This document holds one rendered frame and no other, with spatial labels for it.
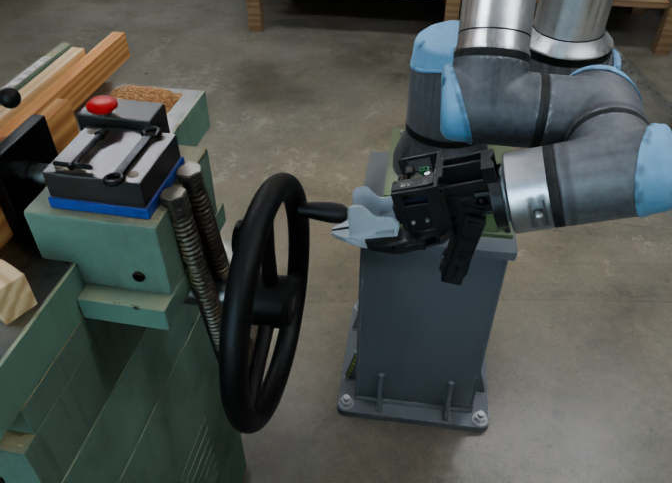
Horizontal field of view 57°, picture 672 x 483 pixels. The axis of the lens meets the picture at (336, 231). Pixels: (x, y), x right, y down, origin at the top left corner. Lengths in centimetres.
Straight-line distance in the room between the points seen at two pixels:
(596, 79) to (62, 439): 70
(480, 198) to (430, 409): 94
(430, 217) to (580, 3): 48
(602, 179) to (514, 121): 14
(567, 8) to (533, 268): 110
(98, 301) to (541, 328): 139
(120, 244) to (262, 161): 179
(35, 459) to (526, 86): 64
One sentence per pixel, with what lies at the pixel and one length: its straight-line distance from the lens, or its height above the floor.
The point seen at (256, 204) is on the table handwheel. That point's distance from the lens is 60.
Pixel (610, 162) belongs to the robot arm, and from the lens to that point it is 67.
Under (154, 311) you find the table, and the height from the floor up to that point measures 87.
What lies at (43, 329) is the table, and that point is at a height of 88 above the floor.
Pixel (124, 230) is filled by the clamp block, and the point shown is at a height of 95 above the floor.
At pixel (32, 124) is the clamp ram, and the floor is 99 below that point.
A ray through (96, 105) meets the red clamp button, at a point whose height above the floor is 102.
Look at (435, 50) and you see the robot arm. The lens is 107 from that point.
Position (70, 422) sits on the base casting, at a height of 76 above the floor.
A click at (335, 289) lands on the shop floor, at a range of 184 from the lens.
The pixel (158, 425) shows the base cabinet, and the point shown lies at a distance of 94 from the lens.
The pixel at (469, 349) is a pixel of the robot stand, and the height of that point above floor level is 25.
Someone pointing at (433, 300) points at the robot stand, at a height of 39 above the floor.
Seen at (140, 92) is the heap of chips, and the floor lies 92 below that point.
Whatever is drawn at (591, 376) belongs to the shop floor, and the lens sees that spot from 177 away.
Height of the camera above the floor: 132
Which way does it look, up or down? 40 degrees down
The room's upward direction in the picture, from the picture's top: straight up
